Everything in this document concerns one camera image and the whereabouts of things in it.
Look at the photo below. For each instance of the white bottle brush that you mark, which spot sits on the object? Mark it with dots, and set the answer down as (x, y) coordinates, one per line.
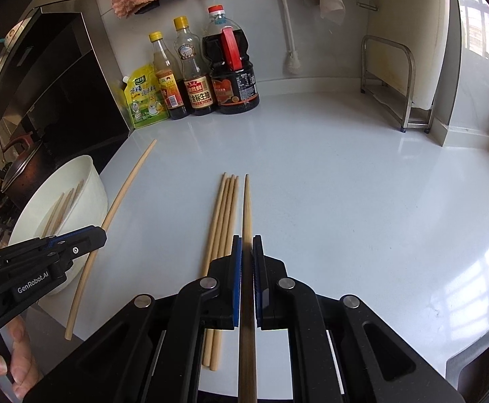
(292, 62)

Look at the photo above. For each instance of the yellow green refill pouch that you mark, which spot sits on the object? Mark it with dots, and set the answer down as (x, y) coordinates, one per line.
(143, 97)

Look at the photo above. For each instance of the large soy sauce jug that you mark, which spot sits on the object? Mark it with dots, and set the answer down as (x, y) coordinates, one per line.
(225, 47)

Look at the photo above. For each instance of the white cutting board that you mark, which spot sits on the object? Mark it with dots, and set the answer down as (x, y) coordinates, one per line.
(421, 26)

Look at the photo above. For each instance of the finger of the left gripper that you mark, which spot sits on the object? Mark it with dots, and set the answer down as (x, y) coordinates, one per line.
(77, 243)

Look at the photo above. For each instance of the dark pot with lid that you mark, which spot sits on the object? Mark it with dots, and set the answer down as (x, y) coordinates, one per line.
(31, 168)

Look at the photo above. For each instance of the white round basin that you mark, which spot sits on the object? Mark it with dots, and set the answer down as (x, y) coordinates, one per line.
(89, 209)

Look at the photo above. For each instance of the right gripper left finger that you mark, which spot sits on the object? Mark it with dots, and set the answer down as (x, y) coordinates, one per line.
(213, 301)

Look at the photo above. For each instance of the yellow cap vinegar bottle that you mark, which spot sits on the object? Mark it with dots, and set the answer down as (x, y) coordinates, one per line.
(168, 76)

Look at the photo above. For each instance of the wooden chopstick on counter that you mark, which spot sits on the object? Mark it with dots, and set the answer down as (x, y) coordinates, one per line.
(213, 225)
(217, 334)
(206, 357)
(231, 218)

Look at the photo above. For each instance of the wooden chopstick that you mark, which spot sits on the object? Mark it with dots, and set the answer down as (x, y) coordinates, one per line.
(213, 225)
(74, 197)
(231, 218)
(206, 357)
(49, 226)
(61, 213)
(217, 334)

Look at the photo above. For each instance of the yellow cap dark sauce bottle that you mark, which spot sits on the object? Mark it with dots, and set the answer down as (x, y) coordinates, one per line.
(193, 69)

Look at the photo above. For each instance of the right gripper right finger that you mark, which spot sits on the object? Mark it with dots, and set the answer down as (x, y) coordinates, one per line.
(281, 301)

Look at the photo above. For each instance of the metal cutting board rack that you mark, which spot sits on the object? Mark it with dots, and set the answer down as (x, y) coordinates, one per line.
(388, 73)

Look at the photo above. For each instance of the left hand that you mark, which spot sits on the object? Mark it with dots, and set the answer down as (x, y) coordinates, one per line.
(23, 366)

